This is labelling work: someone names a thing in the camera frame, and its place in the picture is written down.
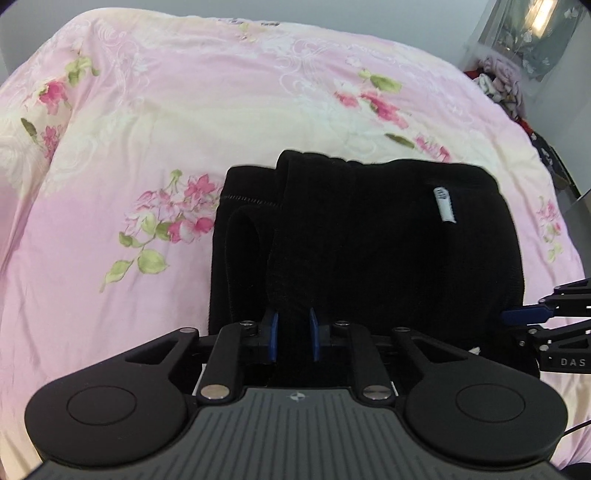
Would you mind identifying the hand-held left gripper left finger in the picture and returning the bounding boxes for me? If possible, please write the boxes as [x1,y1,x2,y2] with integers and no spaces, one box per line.
[124,310,281,401]

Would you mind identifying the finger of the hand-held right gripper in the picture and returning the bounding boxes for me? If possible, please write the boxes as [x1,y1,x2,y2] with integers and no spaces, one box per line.
[516,320,591,349]
[502,277,591,325]

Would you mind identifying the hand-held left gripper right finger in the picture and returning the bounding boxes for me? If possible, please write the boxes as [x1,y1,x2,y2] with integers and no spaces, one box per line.
[307,307,467,401]

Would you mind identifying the black pants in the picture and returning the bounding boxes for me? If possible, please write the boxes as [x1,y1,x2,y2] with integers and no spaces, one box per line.
[207,148,542,389]

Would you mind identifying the pile of clothes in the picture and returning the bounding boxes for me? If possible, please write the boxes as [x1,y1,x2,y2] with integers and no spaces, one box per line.
[473,55,528,121]

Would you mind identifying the pink floral quilt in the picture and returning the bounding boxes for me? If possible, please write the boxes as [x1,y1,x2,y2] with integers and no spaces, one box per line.
[0,7,591,480]

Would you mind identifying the grey floral curtain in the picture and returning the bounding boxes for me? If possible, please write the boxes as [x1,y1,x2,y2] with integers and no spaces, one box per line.
[479,0,588,80]

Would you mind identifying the black cable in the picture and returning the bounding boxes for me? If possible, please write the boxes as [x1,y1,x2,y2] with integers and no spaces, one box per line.
[561,414,591,437]

